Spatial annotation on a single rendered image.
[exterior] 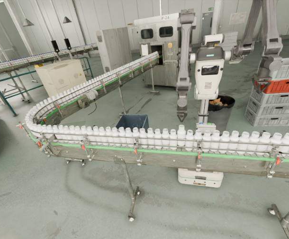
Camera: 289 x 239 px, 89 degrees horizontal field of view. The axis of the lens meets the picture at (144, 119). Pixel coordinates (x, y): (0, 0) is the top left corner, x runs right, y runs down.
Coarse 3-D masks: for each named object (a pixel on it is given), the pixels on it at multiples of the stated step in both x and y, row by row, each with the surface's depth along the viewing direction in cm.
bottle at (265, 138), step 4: (264, 132) 94; (264, 136) 93; (268, 136) 91; (260, 140) 95; (264, 140) 93; (268, 140) 93; (256, 148) 99; (260, 148) 97; (264, 148) 96; (256, 152) 100
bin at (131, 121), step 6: (126, 114) 178; (132, 114) 176; (138, 114) 174; (144, 114) 172; (120, 120) 171; (126, 120) 183; (132, 120) 181; (138, 120) 179; (144, 120) 177; (120, 126) 171; (126, 126) 188; (132, 126) 186; (138, 126) 184; (144, 126) 159
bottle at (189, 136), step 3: (189, 132) 106; (192, 132) 103; (186, 135) 106; (189, 135) 103; (192, 135) 104; (186, 138) 105; (189, 138) 103; (192, 138) 103; (186, 141) 106; (189, 141) 105; (192, 141) 105; (186, 144) 108; (189, 144) 106; (192, 144) 107; (189, 150) 109
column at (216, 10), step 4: (216, 0) 623; (220, 0) 617; (216, 4) 629; (220, 4) 618; (216, 8) 636; (216, 12) 644; (216, 16) 651; (212, 20) 664; (216, 20) 659; (212, 24) 663; (216, 24) 666; (212, 28) 669; (216, 28) 675; (212, 32) 686; (216, 32) 682
